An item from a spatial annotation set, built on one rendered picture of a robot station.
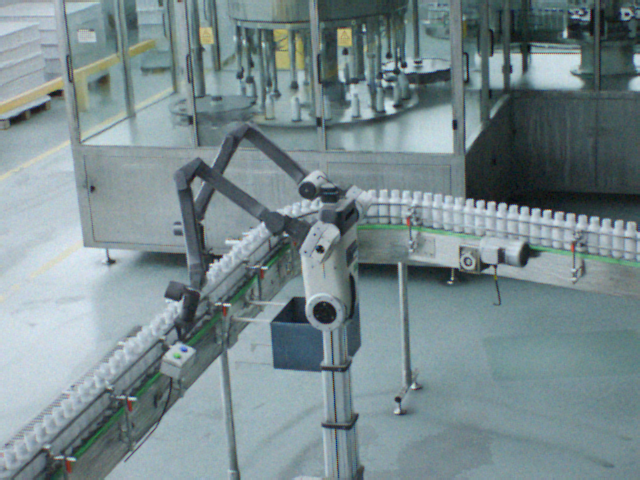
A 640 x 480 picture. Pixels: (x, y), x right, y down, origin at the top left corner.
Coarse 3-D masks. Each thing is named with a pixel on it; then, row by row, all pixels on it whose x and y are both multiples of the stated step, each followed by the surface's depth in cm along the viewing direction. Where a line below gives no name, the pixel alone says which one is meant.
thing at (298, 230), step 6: (294, 222) 456; (300, 222) 456; (306, 222) 457; (312, 222) 455; (288, 228) 455; (294, 228) 455; (300, 228) 454; (306, 228) 454; (288, 234) 457; (294, 234) 455; (300, 234) 454; (306, 234) 453; (294, 240) 457; (300, 240) 455; (300, 246) 455
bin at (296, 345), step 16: (272, 304) 561; (288, 304) 557; (304, 304) 563; (240, 320) 546; (256, 320) 544; (272, 320) 538; (288, 320) 558; (304, 320) 566; (352, 320) 547; (272, 336) 538; (288, 336) 536; (304, 336) 534; (320, 336) 531; (352, 336) 547; (272, 352) 541; (288, 352) 539; (304, 352) 536; (320, 352) 534; (352, 352) 549; (288, 368) 541; (304, 368) 539
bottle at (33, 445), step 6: (30, 432) 403; (24, 438) 402; (30, 438) 400; (36, 438) 402; (30, 444) 401; (36, 444) 402; (30, 450) 400; (36, 450) 401; (42, 456) 404; (36, 462) 402; (42, 462) 404; (36, 468) 403; (42, 468) 404; (42, 474) 405
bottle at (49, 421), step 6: (48, 420) 411; (54, 420) 412; (48, 426) 411; (54, 426) 412; (48, 432) 411; (54, 432) 412; (60, 438) 414; (54, 444) 413; (60, 444) 415; (54, 450) 413; (54, 462) 414
